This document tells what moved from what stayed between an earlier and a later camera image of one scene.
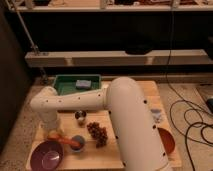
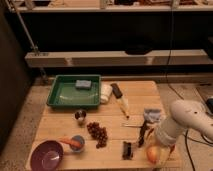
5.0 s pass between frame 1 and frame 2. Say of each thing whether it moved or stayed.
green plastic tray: stayed
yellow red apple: moved
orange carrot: stayed
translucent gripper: moved
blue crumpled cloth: stayed
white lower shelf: stayed
